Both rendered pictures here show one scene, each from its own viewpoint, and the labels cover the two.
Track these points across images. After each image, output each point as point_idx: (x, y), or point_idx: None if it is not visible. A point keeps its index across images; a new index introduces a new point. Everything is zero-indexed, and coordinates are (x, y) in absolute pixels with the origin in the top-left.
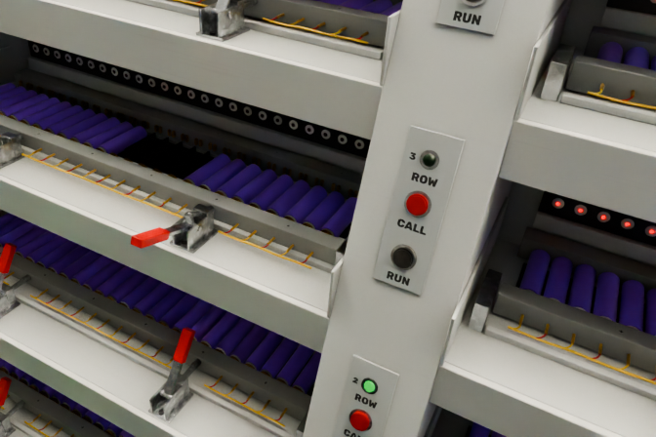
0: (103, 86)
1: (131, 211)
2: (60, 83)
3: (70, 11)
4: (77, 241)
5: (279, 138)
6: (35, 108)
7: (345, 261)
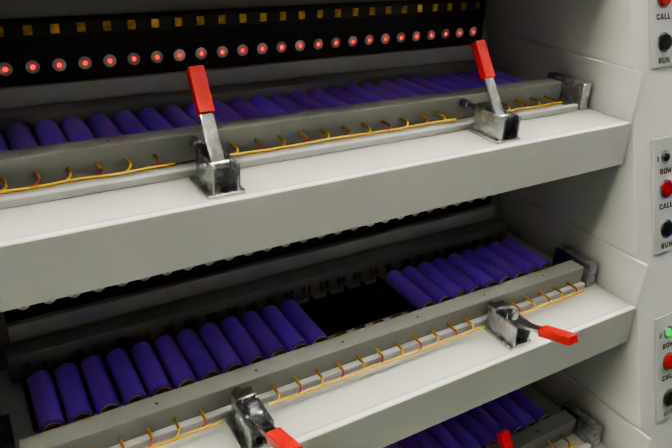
0: (173, 293)
1: (439, 358)
2: (103, 327)
3: (374, 177)
4: (408, 433)
5: (406, 230)
6: (158, 364)
7: (637, 257)
